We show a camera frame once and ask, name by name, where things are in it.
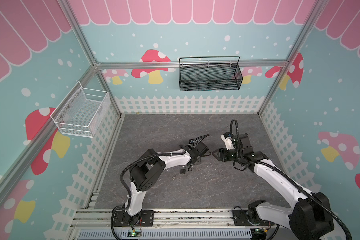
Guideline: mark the black wire basket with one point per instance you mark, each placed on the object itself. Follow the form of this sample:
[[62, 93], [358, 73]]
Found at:
[[210, 73]]

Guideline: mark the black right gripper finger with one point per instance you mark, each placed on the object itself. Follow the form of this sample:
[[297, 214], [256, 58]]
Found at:
[[219, 155], [220, 150]]

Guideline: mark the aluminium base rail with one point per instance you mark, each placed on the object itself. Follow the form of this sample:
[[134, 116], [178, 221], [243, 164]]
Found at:
[[194, 224]]

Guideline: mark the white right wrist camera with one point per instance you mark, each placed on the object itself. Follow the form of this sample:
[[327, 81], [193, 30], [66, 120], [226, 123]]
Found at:
[[228, 141]]

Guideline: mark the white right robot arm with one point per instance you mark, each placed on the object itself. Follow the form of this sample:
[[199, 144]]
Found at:
[[307, 215]]

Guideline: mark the black padlock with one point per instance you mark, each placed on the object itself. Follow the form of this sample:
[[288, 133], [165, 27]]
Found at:
[[183, 170]]

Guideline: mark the white wire basket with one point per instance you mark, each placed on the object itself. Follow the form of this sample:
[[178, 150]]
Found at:
[[81, 112]]

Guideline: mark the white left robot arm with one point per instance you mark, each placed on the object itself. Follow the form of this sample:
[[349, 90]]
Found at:
[[138, 177]]

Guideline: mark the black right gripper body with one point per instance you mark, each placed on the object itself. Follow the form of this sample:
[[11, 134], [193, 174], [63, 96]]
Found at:
[[225, 153]]

